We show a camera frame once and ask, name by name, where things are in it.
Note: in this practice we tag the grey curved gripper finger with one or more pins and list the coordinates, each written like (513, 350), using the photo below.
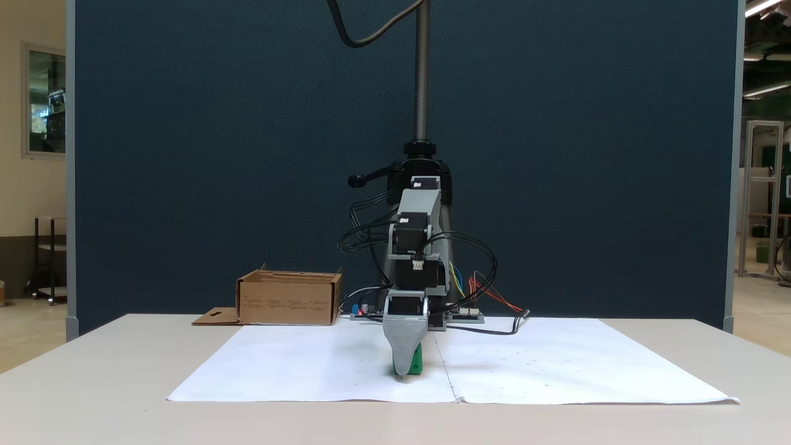
(405, 337)

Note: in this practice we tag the green dice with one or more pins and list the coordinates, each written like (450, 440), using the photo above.
(418, 361)

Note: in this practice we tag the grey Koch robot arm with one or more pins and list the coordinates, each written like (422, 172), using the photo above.
(420, 204)

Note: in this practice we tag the green bin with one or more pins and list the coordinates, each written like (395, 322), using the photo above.
(763, 252)

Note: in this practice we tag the blue circuit board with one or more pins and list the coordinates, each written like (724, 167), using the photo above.
(368, 314)

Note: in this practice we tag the white paper sheet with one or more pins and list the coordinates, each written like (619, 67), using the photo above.
(309, 364)
(587, 364)

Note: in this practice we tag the brown cardboard box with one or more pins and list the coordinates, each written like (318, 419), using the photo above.
(287, 303)

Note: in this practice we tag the dark blue partition panel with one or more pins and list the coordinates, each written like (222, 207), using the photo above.
(185, 123)

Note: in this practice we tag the black shelf cart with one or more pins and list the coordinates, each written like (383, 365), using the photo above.
(52, 259)

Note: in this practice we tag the fluorescent ceiling light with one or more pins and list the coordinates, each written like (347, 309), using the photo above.
(766, 90)
(761, 7)

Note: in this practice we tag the black camera tripod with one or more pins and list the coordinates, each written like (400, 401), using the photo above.
(422, 74)

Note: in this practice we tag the aluminium profile frame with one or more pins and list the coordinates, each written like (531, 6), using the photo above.
(779, 185)

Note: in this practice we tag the framed wall window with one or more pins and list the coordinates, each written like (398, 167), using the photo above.
(46, 99)

